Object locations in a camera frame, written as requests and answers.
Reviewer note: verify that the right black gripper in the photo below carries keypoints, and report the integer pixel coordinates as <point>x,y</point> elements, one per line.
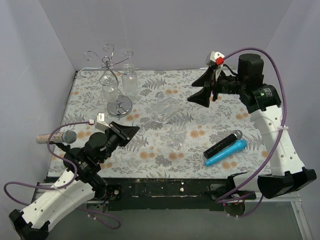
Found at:
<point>213,85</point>

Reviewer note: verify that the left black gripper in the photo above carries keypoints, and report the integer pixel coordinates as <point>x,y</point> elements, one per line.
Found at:
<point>119,134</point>

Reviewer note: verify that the patterned tumbler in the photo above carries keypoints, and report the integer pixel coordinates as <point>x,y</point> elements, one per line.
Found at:
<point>109,88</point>
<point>129,78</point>

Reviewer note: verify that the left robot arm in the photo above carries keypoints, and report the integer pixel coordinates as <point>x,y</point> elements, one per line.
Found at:
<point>79,183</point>

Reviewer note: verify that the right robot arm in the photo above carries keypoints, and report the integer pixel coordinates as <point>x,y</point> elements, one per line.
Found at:
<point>283,171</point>

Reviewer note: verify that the chrome wine glass rack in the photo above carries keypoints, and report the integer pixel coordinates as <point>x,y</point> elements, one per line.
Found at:
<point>117,104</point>

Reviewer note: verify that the floral tablecloth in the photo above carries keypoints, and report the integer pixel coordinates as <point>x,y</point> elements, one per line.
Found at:
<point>150,156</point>

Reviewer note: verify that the black microphone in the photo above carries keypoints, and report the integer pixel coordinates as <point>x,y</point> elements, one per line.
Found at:
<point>221,145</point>

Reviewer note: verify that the glitter microphone on stand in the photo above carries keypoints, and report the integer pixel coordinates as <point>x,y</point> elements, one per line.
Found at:
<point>67,137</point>

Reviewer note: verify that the blue toy microphone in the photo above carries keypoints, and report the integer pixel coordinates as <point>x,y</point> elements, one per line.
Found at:
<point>238,146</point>

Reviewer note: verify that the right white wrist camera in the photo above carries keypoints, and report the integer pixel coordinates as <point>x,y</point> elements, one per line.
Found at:
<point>214,58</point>

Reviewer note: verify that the black table front rail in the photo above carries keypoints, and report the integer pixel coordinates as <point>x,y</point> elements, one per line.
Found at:
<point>160,193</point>

